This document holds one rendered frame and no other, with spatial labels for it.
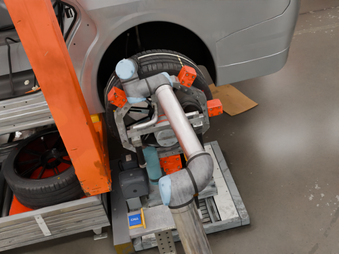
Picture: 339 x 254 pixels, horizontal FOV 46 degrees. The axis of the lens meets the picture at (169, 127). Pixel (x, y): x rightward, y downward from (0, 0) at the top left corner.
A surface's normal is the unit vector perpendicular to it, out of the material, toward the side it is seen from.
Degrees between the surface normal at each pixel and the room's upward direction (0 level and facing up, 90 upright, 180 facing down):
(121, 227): 0
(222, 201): 0
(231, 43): 90
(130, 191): 90
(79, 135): 90
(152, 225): 0
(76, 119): 90
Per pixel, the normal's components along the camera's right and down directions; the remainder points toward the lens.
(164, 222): -0.14, -0.77
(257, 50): 0.18, 0.60
